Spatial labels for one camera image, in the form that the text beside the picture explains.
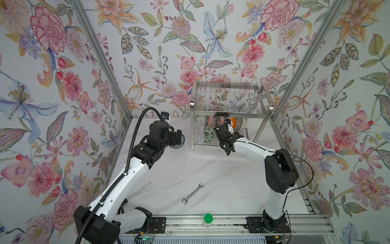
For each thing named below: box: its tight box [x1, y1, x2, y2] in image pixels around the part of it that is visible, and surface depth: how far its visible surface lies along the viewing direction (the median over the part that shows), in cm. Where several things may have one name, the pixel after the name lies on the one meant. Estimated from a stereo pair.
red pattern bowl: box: [208, 115, 216, 128], surface depth 106 cm
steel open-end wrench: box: [181, 183, 204, 205], surface depth 86 cm
